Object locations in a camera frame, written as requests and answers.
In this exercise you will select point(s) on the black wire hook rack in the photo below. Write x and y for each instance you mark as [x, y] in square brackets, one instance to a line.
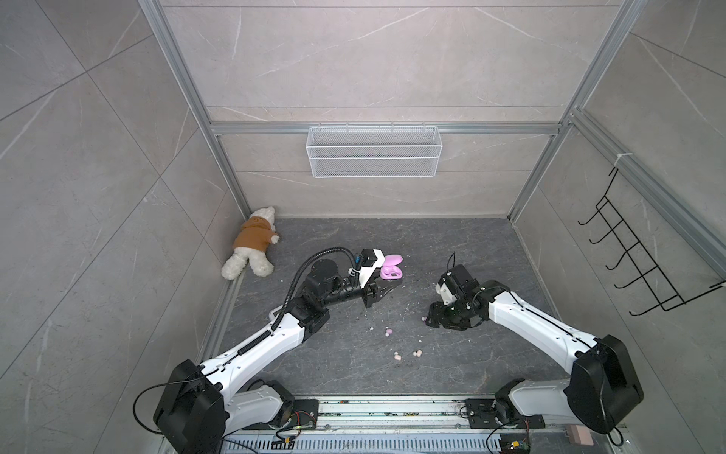
[646, 266]

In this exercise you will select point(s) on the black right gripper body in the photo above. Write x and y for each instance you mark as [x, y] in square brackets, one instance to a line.
[451, 316]

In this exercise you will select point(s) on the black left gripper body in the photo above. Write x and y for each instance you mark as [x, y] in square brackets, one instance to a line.
[345, 291]

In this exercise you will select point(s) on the purple earbud charging case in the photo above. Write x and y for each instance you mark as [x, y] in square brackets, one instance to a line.
[390, 269]

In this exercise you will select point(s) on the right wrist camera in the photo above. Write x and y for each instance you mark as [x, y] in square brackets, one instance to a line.
[455, 285]

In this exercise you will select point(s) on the pink eraser block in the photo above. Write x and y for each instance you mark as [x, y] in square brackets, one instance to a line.
[579, 435]

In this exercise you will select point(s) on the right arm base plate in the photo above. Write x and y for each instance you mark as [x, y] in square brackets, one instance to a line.
[490, 413]

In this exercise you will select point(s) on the white wire mesh basket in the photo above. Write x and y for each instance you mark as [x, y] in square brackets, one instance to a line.
[374, 152]

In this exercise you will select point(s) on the white teddy bear brown hoodie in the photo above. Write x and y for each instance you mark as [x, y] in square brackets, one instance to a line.
[251, 245]

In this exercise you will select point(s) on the white digital scale device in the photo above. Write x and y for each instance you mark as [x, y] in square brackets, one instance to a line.
[275, 313]

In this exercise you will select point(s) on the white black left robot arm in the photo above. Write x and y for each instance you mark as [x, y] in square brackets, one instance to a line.
[203, 403]

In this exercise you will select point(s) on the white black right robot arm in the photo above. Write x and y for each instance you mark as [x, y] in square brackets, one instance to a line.
[602, 386]

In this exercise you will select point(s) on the aluminium rail front frame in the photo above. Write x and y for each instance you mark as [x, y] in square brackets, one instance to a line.
[409, 424]

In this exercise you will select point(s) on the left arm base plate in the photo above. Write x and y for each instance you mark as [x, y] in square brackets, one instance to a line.
[295, 413]

